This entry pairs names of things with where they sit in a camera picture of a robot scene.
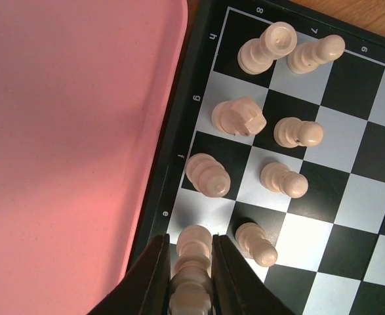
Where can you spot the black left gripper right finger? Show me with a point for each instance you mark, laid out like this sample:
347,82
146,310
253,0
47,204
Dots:
237,289

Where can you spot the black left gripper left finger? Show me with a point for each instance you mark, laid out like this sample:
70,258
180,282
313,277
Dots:
145,288

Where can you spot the white queen chess piece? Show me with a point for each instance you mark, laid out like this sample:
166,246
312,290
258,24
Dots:
191,288

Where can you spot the white bishop chess piece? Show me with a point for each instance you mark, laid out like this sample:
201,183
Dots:
208,176

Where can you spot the white pawn row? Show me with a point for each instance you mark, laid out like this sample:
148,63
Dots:
278,178

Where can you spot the white pawn tray edge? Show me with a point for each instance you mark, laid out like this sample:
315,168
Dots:
291,132

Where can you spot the white rook chess piece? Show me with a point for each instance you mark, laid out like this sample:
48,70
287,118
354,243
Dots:
257,55

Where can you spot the black white chess board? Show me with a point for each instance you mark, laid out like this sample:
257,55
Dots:
331,241

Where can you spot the pink plastic tray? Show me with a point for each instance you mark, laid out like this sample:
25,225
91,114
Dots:
84,87

